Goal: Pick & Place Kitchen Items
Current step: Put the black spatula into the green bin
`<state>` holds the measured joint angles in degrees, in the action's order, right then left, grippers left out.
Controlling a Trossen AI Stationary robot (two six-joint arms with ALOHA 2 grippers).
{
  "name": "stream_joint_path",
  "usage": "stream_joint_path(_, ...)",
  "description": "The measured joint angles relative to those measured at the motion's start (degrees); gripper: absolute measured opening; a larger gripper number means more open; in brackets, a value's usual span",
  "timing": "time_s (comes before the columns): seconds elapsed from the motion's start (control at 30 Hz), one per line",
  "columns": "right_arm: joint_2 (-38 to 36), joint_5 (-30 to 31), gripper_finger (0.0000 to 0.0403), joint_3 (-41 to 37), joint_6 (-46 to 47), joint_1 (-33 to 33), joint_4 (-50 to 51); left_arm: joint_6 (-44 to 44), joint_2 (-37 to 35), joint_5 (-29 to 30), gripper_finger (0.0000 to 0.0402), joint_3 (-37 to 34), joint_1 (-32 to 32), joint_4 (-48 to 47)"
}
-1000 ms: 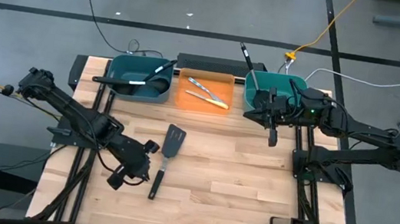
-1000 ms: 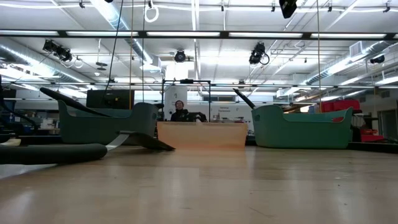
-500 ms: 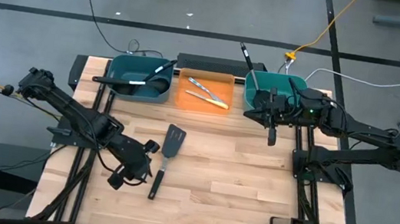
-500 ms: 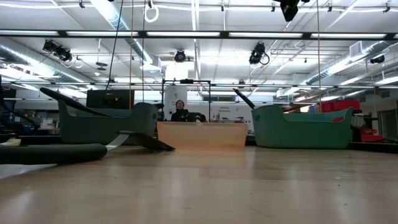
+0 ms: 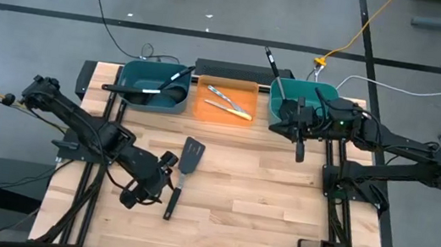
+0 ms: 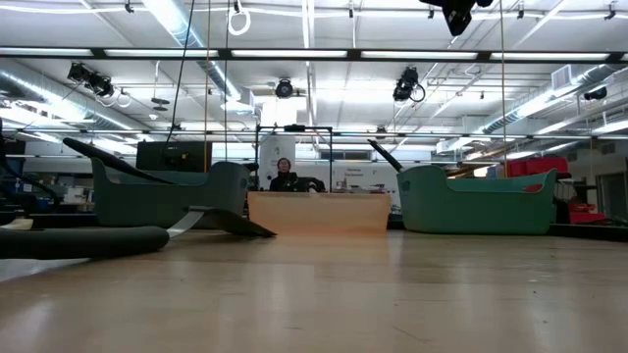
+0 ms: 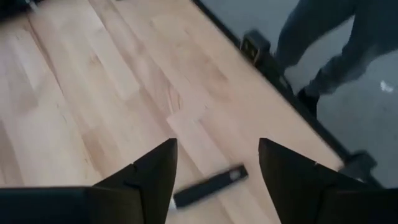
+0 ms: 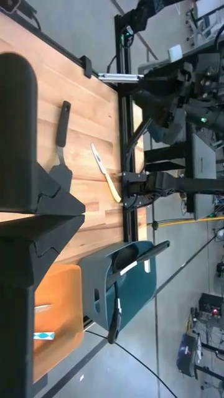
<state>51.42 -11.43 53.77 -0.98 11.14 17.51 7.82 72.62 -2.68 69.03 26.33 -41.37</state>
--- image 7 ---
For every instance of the small black camera unit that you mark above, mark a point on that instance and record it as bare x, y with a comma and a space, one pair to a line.
357, 166

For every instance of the black table edge rail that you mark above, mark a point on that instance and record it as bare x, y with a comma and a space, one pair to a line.
224, 29

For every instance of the person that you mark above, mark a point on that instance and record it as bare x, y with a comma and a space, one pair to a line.
311, 31

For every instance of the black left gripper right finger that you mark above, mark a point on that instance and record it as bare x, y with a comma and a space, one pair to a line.
292, 177

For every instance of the black table edge clamp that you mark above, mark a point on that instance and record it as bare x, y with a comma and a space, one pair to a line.
255, 46

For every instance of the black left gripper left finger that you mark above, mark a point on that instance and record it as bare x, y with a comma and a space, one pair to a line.
149, 174

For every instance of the black slotted spatula steel neck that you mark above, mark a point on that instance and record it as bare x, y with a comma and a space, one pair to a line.
211, 186

